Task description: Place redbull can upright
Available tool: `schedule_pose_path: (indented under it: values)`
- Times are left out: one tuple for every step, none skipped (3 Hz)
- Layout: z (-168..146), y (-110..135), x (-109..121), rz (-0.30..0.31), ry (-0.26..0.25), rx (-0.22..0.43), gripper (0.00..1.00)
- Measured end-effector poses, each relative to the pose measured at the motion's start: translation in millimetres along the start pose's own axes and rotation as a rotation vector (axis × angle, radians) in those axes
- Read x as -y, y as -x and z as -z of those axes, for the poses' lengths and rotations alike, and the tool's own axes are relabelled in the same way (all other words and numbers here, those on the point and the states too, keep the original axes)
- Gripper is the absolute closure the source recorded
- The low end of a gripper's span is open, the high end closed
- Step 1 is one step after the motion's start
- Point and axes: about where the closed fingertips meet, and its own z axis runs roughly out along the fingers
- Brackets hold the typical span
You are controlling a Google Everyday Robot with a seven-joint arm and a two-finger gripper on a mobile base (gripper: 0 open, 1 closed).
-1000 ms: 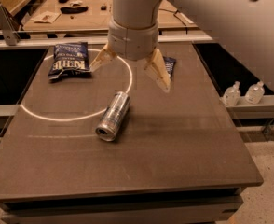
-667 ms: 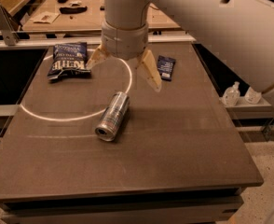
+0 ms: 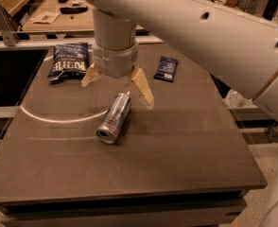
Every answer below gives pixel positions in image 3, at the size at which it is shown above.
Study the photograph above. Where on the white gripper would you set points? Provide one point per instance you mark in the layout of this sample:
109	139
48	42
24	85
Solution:
114	61

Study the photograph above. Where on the silver redbull can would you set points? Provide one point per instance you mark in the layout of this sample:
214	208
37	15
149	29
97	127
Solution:
110	127

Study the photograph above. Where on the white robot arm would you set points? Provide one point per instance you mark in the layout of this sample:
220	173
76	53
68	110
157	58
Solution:
235	46

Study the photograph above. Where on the blue kettle chips bag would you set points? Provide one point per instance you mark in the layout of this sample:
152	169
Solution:
69	61

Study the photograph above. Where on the dark blue snack packet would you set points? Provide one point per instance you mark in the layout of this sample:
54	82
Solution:
166	69

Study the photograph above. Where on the white circle marking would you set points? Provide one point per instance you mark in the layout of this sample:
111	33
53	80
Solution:
63	102

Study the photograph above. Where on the black oblong object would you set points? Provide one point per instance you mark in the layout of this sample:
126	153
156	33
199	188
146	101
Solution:
73	10

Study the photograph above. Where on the wooden back desk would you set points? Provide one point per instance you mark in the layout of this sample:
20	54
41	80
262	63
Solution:
156	16

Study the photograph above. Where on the beige card on desk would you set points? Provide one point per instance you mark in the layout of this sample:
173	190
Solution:
45	18

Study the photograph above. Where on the metal rail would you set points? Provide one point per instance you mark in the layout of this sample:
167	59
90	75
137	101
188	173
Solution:
44	44

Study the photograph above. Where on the left metal bracket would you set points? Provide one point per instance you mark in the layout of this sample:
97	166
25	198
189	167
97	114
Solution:
8	35

